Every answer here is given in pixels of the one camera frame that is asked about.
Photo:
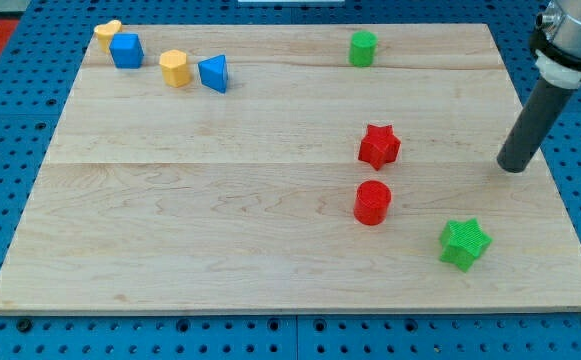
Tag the wooden board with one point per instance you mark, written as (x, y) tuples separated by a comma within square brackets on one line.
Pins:
[(154, 200)]

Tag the blue cube block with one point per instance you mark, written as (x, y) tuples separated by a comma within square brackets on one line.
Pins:
[(126, 51)]

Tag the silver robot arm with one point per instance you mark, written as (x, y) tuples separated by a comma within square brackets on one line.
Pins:
[(556, 43)]

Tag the red star block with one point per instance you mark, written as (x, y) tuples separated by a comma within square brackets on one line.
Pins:
[(379, 146)]

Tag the yellow heart block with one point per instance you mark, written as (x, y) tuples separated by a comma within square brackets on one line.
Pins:
[(105, 32)]

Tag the green cylinder block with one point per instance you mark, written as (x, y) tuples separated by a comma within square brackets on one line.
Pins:
[(362, 48)]

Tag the green star block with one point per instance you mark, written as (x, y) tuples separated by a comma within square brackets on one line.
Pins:
[(462, 243)]

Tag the blue triangle block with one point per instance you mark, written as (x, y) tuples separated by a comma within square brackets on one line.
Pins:
[(213, 73)]

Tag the yellow hexagon block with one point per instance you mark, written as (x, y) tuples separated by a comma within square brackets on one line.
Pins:
[(174, 67)]

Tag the red cylinder block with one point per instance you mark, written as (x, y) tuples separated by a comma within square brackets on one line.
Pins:
[(372, 202)]

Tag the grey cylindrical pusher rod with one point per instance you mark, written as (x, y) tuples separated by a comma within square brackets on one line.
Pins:
[(541, 110)]

